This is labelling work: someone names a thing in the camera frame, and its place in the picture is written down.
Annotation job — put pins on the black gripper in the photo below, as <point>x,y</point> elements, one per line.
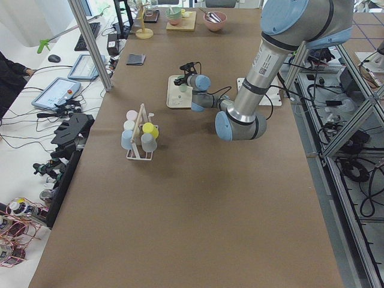
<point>185,80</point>

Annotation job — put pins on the mint green cup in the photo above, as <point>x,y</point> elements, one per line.
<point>182,87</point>

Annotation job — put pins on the cream rabbit tray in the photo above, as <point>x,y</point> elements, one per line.
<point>176,99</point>

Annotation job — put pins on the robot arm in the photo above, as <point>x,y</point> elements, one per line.
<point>285,25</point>

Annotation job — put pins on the yellow cup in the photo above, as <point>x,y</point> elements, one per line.
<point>150,128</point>

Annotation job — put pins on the pink cup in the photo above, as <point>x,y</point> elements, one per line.
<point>132,115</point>

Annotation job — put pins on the cream white cup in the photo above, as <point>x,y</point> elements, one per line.
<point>129,125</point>

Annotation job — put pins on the grey cup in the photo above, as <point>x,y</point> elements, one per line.
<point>148,142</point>

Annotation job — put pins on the light blue cup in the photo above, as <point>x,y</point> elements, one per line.
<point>126,139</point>

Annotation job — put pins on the folded grey cloth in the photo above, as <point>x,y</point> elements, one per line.
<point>136,59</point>

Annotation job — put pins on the wooden cutting board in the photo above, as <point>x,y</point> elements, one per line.
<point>187,23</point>

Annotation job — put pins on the wooden mug tree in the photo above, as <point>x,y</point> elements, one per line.
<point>143,32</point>

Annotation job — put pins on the stacked mint bowls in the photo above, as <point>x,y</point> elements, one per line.
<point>174,15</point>

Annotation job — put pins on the pink ice bowl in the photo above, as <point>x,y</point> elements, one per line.
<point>216,26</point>

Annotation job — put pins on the metal ice scoop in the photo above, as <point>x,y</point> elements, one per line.
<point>211,16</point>

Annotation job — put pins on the teach pendant tablet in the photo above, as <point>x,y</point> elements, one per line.
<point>57,93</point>
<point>83,69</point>

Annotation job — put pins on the black computer mouse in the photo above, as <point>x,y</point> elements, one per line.
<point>54,58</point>

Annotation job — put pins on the white wire cup rack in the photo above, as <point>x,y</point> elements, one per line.
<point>137,152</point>

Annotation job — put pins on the aluminium frame post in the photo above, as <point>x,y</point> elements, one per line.
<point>80,17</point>

